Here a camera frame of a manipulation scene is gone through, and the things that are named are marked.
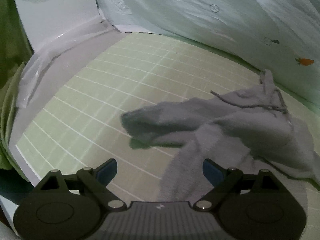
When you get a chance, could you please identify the grey zip hoodie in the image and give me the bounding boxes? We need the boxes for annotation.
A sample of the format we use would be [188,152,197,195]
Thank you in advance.
[121,70,319,202]

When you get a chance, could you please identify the green grid cutting mat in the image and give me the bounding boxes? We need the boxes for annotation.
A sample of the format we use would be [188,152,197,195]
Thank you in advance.
[14,34,319,239]

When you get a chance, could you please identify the olive green cloth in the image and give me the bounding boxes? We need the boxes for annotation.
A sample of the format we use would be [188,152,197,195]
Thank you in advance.
[1,0,33,179]

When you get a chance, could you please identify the light blue printed bedsheet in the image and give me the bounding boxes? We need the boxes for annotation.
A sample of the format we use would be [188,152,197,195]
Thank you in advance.
[96,0,319,108]

